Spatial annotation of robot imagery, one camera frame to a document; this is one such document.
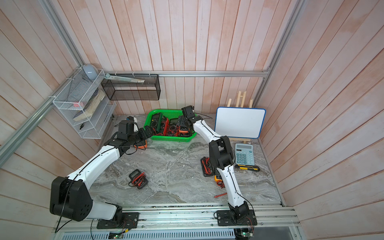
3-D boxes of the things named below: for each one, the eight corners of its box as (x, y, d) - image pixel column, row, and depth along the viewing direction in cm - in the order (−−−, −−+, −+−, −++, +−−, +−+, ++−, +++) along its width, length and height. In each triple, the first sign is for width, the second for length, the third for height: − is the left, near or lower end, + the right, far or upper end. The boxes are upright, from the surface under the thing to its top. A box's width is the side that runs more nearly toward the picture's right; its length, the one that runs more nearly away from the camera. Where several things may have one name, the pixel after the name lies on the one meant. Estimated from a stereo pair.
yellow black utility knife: (235, 168, 94) (235, 167, 92) (234, 164, 95) (235, 163, 94) (259, 171, 93) (260, 170, 91) (258, 167, 94) (259, 166, 93)
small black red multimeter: (128, 189, 85) (125, 186, 82) (132, 172, 92) (130, 169, 88) (146, 189, 85) (144, 186, 82) (149, 172, 92) (147, 169, 88)
